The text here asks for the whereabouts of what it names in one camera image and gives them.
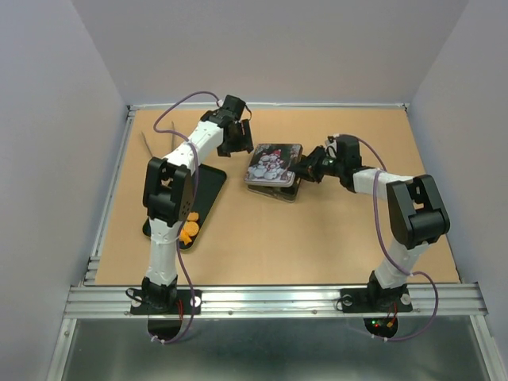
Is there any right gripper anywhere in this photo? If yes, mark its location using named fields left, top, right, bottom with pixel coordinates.
left=288, top=145, right=344, bottom=183

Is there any tan biscuit cookie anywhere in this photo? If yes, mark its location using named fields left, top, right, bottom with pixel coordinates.
left=183, top=221, right=200, bottom=237

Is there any aluminium front rail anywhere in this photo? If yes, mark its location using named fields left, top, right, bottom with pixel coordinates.
left=63, top=283, right=488, bottom=319

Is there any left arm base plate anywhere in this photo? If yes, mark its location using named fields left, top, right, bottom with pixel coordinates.
left=125, top=287, right=202, bottom=316

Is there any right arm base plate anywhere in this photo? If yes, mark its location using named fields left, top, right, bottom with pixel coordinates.
left=340, top=287, right=413, bottom=314

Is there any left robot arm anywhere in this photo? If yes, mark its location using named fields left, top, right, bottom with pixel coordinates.
left=141, top=95, right=253, bottom=313

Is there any orange blob cookie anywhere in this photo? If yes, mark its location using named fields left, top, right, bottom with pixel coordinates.
left=187, top=212, right=199, bottom=221

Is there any gold tin lid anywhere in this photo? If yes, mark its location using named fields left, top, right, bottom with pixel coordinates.
left=244, top=143, right=302, bottom=188

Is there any gold square tin box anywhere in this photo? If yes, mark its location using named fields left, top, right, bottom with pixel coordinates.
left=247, top=176, right=301, bottom=202

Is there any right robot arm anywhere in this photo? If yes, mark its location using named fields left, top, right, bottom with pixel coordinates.
left=290, top=134, right=450, bottom=313

